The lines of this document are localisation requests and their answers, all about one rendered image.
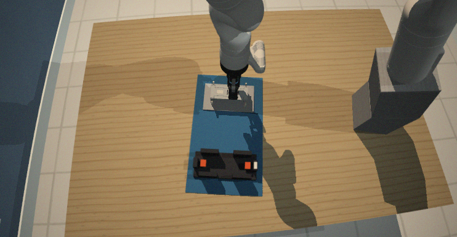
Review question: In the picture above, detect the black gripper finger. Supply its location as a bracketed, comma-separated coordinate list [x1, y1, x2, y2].
[227, 75, 241, 100]

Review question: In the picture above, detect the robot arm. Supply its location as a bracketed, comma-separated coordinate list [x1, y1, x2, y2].
[206, 0, 457, 84]

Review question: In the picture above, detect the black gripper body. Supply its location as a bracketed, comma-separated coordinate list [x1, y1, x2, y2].
[220, 62, 248, 82]

